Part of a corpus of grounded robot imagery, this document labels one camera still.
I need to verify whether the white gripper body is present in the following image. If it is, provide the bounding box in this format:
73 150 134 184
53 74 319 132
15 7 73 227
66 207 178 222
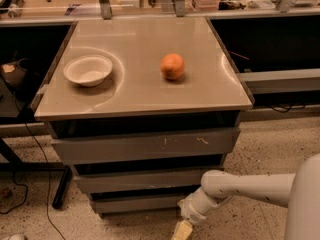
178 197 206 226

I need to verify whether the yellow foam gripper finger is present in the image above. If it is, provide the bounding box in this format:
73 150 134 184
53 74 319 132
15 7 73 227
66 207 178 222
171 220 193 240

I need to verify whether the grey bottom drawer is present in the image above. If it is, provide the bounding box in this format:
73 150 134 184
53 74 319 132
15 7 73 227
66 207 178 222
90 193 186 214

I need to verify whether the grey drawer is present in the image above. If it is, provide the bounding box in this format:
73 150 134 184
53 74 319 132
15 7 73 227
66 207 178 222
51 127 240 165
90 193 186 214
74 166 222 193

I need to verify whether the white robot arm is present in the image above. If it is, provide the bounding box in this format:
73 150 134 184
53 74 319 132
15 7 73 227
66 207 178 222
171 154 320 240

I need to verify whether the grey middle drawer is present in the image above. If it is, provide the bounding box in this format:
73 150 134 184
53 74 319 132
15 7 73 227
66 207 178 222
74 166 222 193

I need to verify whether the grey top drawer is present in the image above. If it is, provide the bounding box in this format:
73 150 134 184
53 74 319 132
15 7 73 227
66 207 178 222
51 127 240 165

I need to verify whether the grey drawer cabinet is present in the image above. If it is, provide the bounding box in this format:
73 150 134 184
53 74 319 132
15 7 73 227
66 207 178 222
30 16 255 218

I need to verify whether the black desk leg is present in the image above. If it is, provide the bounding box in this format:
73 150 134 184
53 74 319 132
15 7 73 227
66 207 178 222
52 166 72 209

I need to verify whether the orange fruit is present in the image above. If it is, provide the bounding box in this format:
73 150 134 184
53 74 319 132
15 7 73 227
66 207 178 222
160 53 185 80

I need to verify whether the grey metal beam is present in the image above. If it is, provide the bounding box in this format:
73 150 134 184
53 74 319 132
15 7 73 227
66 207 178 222
238 68 320 94

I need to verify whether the white paper bowl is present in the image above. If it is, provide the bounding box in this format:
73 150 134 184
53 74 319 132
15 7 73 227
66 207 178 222
63 55 113 87

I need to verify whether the dark bag under desk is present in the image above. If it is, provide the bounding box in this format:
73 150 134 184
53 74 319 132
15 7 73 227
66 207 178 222
0 58 38 101

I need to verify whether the black cable on floor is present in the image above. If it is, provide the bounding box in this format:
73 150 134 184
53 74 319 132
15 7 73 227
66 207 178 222
0 117 66 240

